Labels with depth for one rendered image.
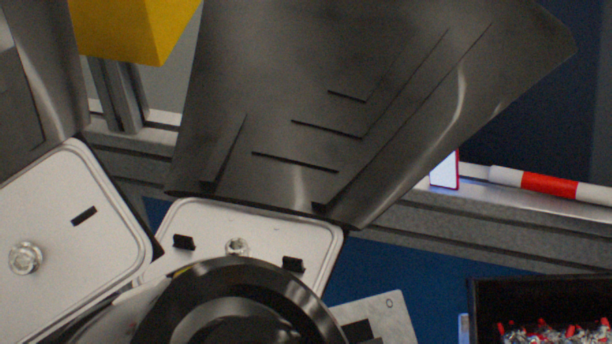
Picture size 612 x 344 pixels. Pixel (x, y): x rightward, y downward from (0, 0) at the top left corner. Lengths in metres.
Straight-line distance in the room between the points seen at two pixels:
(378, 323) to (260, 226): 0.19
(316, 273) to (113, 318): 0.12
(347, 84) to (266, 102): 0.04
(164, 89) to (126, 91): 1.12
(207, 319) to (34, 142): 0.10
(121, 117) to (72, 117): 0.61
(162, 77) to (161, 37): 1.21
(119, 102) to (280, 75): 0.46
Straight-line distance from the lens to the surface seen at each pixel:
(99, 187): 0.54
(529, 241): 1.08
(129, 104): 1.13
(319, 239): 0.61
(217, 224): 0.63
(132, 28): 1.00
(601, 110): 1.29
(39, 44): 0.54
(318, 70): 0.68
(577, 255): 1.08
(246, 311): 0.53
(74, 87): 0.53
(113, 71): 1.10
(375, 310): 0.79
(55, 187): 0.54
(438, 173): 1.05
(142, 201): 1.24
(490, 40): 0.73
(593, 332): 0.99
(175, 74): 2.27
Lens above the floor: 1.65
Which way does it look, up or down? 46 degrees down
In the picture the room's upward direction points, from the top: 9 degrees counter-clockwise
